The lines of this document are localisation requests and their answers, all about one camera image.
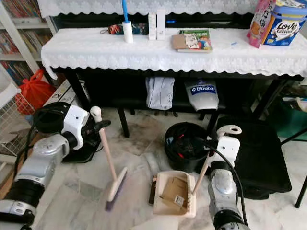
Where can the tall white box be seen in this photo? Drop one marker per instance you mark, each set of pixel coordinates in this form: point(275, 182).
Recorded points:
point(152, 26)
point(161, 24)

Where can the white printed carton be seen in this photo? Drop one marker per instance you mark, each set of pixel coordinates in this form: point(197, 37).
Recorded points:
point(58, 93)

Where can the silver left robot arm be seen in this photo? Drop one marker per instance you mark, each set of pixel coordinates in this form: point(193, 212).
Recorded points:
point(41, 160)

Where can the dark patterned pouch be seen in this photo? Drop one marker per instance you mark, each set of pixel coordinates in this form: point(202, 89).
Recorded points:
point(115, 29)

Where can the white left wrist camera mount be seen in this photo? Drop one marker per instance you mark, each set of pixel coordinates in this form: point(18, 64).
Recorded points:
point(75, 124)

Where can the pink snack packet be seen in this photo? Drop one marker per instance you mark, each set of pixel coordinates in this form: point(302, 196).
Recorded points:
point(259, 24)

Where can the black fabric bag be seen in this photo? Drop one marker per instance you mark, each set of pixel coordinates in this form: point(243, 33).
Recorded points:
point(264, 163)

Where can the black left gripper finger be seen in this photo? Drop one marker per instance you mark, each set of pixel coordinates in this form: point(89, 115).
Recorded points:
point(103, 125)

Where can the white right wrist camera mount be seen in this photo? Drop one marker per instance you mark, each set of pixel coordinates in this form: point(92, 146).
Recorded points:
point(229, 149)

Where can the white bookshelf with books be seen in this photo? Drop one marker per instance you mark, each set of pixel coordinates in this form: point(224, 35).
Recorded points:
point(19, 12)

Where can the black piano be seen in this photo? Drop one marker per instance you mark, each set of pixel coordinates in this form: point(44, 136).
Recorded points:
point(115, 88)

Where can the blue biscuit tin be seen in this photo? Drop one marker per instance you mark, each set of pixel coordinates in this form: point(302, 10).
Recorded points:
point(285, 26)

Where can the brown cardboard piece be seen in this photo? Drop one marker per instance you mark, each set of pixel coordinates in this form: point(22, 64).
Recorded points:
point(175, 191)

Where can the green bag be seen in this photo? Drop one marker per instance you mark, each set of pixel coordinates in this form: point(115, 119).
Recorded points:
point(290, 120)

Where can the white lace tablecloth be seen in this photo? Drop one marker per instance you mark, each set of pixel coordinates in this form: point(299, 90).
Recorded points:
point(148, 55)

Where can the red plastic bag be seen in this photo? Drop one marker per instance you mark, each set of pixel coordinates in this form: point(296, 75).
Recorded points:
point(34, 93)

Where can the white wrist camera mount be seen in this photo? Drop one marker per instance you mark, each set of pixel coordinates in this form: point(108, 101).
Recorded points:
point(75, 124)
point(229, 149)

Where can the beige broom with purple bristles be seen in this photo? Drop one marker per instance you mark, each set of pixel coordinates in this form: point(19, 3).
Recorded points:
point(96, 113)

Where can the black round bin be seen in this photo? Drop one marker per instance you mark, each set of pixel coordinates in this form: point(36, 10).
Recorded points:
point(184, 151)

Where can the green illustrated book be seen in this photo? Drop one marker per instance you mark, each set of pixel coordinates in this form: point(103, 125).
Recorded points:
point(196, 40)

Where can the grey folded cloth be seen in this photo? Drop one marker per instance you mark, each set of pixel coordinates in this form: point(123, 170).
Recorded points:
point(159, 93)

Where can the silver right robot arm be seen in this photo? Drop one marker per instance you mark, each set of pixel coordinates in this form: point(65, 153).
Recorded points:
point(223, 189)

